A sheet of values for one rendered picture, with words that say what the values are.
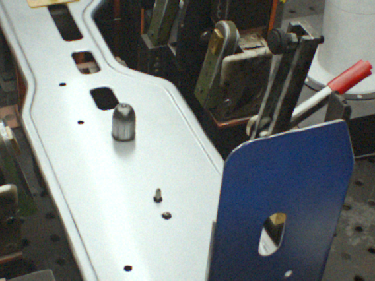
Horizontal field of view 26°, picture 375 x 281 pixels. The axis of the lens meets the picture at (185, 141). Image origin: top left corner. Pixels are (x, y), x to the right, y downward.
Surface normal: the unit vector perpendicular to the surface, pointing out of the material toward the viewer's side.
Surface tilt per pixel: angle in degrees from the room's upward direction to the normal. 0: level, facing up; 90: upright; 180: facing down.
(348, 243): 0
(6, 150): 90
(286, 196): 90
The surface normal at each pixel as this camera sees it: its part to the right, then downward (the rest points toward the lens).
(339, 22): -0.65, 0.49
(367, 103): 0.01, -0.76
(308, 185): 0.38, 0.64
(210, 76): -0.89, 0.05
